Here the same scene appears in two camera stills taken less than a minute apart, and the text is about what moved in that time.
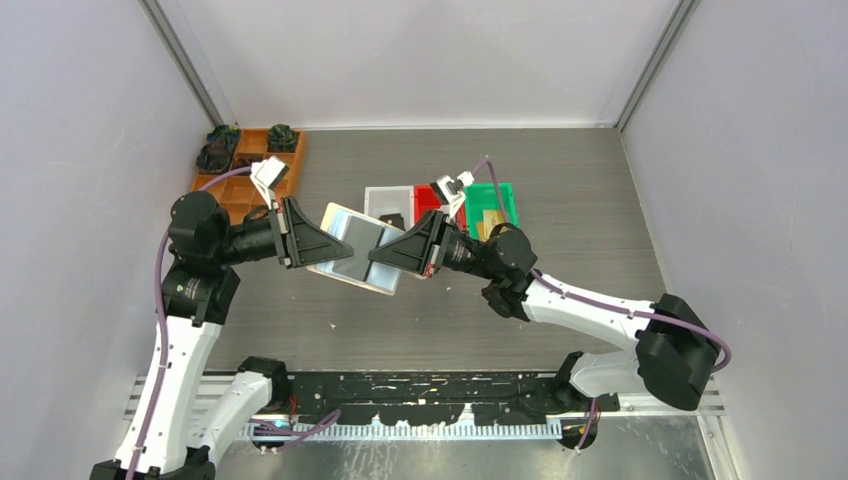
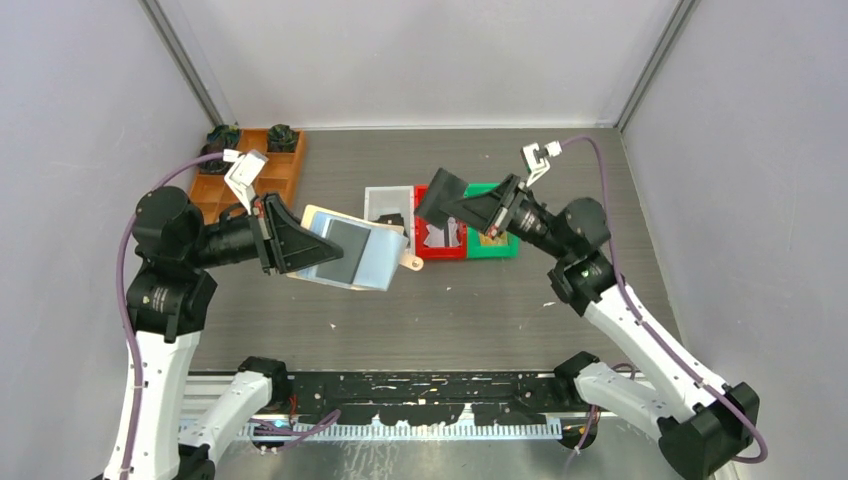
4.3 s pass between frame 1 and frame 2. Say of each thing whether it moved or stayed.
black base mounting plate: stayed
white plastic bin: stayed
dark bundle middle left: stayed
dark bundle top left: stayed
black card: moved
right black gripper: moved
